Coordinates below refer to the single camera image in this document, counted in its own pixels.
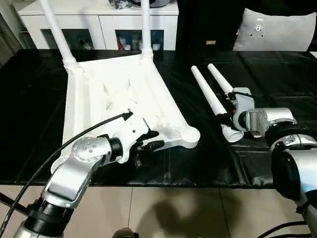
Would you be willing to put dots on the small white cup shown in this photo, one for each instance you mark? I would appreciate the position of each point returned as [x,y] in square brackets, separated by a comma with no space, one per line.
[156,46]

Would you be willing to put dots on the dark round robot body part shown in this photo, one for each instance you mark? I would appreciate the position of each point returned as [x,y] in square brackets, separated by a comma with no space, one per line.
[125,234]

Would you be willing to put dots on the white plastic table top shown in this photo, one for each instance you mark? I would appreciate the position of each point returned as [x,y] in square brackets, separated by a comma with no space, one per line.
[111,81]

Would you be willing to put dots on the black work mat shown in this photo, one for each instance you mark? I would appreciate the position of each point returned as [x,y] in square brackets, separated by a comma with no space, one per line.
[272,74]

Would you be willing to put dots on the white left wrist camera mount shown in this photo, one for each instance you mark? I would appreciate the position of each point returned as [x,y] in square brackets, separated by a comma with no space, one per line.
[133,126]

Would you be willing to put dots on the black speaker with gold label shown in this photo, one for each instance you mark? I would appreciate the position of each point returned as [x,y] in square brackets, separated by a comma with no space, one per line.
[210,22]

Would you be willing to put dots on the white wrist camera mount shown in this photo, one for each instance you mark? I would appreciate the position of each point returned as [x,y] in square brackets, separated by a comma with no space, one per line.
[244,101]
[133,126]

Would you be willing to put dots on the white flat panel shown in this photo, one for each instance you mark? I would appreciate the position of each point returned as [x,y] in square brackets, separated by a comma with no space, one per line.
[314,54]

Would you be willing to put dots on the white plastic table leg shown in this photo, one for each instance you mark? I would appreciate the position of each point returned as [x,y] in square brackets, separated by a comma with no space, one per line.
[219,77]
[205,89]
[55,29]
[146,29]

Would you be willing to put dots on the grey cushion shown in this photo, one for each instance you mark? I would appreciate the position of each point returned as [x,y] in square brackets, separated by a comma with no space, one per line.
[284,34]

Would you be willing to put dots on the grey curtain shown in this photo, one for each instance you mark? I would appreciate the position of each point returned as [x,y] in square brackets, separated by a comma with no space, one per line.
[10,37]

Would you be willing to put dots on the white sideboard with glass doors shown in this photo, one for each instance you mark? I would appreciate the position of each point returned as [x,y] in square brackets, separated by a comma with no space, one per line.
[99,19]

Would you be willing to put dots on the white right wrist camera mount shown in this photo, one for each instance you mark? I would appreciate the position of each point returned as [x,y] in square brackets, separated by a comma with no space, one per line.
[244,101]

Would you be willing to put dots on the black metal frame leg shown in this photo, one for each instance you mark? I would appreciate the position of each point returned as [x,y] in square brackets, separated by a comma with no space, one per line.
[12,202]

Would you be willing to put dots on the grey helmet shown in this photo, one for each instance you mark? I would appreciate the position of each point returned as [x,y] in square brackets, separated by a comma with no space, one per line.
[158,3]

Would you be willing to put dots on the red packet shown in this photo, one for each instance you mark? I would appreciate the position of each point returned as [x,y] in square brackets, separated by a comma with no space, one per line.
[121,43]

